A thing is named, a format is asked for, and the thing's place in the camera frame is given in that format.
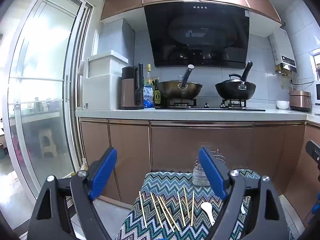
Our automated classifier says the brown wok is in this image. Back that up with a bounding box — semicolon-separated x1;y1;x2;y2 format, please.
157;64;203;100

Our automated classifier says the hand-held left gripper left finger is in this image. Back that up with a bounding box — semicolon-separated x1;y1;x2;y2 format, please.
28;147;118;240

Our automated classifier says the row of bamboo chopsticks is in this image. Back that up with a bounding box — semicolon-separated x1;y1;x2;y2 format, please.
139;186;195;232

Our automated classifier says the black wok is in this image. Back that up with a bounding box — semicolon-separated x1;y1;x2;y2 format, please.
215;61;257;101

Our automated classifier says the brown rice cooker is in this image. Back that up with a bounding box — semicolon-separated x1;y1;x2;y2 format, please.
289;90;312;112

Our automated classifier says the zigzag knitted cloth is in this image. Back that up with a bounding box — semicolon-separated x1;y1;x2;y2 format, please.
115;169;295;240

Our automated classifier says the wire utensil holder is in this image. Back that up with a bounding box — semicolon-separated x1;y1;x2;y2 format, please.
194;149;227;170

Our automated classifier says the glass sliding door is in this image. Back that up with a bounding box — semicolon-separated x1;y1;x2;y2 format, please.
7;0;93;200

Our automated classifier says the black power cable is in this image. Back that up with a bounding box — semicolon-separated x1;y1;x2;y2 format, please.
290;76;316;85

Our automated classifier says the dark bottle yellow label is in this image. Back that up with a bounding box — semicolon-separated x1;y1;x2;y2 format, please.
154;79;162;107

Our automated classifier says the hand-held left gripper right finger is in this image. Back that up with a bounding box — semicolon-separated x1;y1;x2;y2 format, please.
198;147;290;240

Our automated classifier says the white water heater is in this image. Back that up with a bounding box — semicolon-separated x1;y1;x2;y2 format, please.
269;27;297;73

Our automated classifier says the white storage bin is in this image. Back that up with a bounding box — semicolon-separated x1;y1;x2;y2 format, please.
82;50;129;110

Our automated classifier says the clear oil bottle blue label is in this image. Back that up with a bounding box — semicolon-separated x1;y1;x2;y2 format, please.
143;64;154;108

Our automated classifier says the brown wall cabinet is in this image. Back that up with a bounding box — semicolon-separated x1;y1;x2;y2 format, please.
100;0;285;28

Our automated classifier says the brown electric kettle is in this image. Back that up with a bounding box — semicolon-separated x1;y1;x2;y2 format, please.
121;64;145;110

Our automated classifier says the beige plastic stool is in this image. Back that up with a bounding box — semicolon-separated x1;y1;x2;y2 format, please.
37;127;58;158

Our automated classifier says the black range hood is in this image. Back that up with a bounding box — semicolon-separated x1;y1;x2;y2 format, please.
144;1;250;70

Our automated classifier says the black gas stove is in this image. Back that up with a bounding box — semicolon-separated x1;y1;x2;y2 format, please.
154;99;266;112

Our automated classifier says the black pan lid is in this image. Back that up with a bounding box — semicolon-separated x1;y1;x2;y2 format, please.
220;74;250;85

